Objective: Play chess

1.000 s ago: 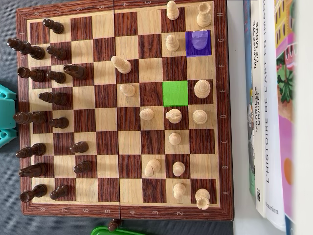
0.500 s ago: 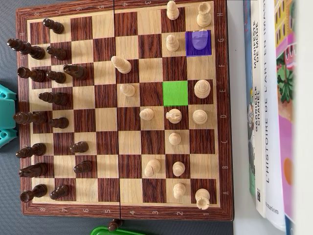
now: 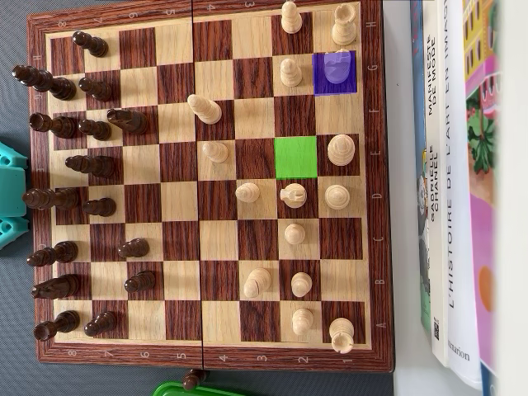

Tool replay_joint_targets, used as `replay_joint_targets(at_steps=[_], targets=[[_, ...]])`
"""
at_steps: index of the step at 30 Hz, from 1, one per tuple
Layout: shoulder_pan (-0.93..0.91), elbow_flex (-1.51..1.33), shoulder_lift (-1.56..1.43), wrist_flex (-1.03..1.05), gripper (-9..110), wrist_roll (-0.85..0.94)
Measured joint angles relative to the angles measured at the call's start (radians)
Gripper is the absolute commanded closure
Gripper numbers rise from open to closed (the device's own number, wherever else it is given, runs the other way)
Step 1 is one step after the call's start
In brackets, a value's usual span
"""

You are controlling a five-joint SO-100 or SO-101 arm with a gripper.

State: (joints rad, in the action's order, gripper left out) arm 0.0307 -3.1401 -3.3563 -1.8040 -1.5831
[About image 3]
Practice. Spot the light wooden knight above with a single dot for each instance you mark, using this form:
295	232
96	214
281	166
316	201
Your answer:
293	194
336	70

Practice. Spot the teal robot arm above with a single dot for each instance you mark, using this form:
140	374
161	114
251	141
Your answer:
12	194

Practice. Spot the light wooden pawn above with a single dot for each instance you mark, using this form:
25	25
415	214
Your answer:
247	192
302	321
301	284
294	234
290	74
216	152
290	20

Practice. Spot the folding wooden chessboard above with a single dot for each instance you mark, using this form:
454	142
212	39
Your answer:
181	202

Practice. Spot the light wooden bishop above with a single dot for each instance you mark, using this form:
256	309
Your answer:
205	109
256	282

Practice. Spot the white queen right side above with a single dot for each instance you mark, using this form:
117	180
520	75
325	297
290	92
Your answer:
341	150

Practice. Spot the dark wooden pawn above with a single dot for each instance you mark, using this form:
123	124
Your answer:
100	207
97	89
95	129
92	44
101	323
193	378
134	248
140	282

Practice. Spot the dark wooden knight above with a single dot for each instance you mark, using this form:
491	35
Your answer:
130	121
55	286

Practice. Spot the light wooden rook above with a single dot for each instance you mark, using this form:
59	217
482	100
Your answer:
341	335
344	29

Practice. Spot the white Gabrielle Chanel book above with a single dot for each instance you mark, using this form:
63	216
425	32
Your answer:
436	247

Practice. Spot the blue box with red lettering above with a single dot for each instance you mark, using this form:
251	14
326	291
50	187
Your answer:
417	103

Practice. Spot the green plastic container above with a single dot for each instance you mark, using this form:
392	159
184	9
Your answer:
177	390

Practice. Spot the dark wooden rook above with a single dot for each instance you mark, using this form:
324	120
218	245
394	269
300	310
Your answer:
57	325
57	125

